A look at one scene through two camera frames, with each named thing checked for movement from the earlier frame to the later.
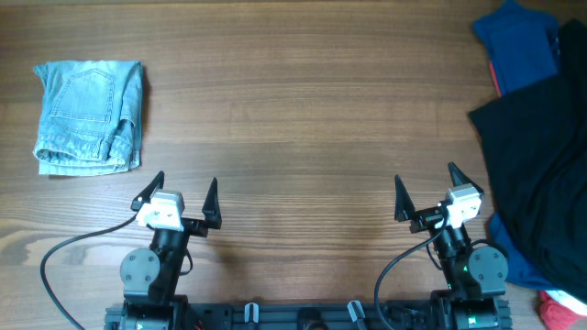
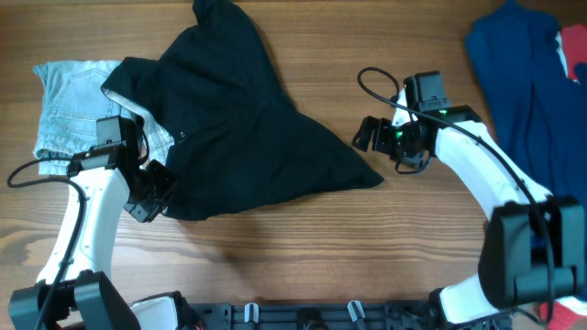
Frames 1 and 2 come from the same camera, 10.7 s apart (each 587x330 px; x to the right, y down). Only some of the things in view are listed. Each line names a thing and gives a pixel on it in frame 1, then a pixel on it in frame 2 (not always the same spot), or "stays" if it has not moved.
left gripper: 193,225 → 149,192
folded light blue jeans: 91,119 stays
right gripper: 426,218 → 378,135
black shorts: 536,153 → 232,130
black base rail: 312,315 stays
